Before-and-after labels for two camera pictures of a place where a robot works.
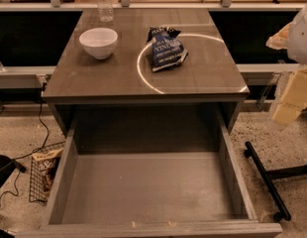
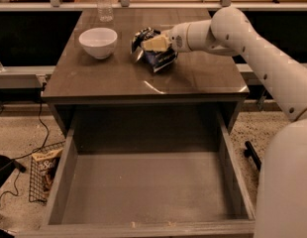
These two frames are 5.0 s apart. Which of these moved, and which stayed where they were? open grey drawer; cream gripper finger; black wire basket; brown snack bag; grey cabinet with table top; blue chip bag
Moved: cream gripper finger; blue chip bag
Stayed: black wire basket; brown snack bag; open grey drawer; grey cabinet with table top
